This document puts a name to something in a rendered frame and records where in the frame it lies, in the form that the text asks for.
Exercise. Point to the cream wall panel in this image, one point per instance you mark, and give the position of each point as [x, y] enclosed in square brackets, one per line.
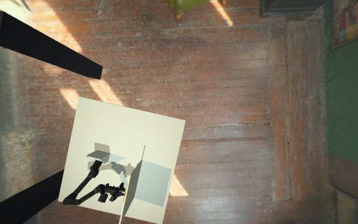
[130, 191]

